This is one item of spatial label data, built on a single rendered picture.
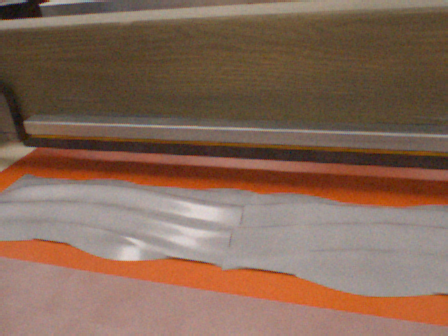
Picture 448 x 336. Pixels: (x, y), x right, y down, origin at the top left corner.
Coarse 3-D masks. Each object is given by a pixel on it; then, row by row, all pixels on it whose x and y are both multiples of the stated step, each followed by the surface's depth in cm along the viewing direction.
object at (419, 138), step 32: (32, 128) 33; (64, 128) 32; (96, 128) 31; (128, 128) 30; (160, 128) 29; (192, 128) 28; (224, 128) 28; (256, 128) 27; (288, 128) 27; (320, 128) 26; (352, 128) 26; (384, 128) 25; (416, 128) 25
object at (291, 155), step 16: (32, 144) 37; (48, 144) 36; (64, 144) 36; (80, 144) 35; (96, 144) 34; (112, 144) 34; (128, 144) 34; (144, 144) 33; (160, 144) 33; (176, 144) 32; (192, 144) 32; (288, 160) 30; (304, 160) 30; (320, 160) 29; (336, 160) 29; (352, 160) 28; (368, 160) 28; (384, 160) 28; (400, 160) 27; (416, 160) 27; (432, 160) 27
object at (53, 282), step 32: (32, 160) 36; (64, 160) 35; (96, 160) 35; (128, 160) 34; (160, 160) 34; (192, 160) 33; (224, 160) 33; (256, 160) 32; (0, 192) 32; (256, 192) 28; (0, 256) 25; (32, 256) 25; (64, 256) 25; (96, 256) 24; (0, 288) 23; (32, 288) 23; (64, 288) 22; (96, 288) 22; (128, 288) 22; (160, 288) 22; (192, 288) 21; (0, 320) 21; (32, 320) 21; (64, 320) 20; (96, 320) 20; (128, 320) 20; (160, 320) 20; (192, 320) 20
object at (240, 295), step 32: (288, 192) 28; (320, 192) 28; (352, 192) 27; (384, 192) 27; (416, 192) 26; (224, 288) 21; (256, 288) 21; (288, 288) 21; (320, 288) 21; (224, 320) 19; (256, 320) 19; (288, 320) 19; (320, 320) 19; (352, 320) 19; (384, 320) 18; (416, 320) 18
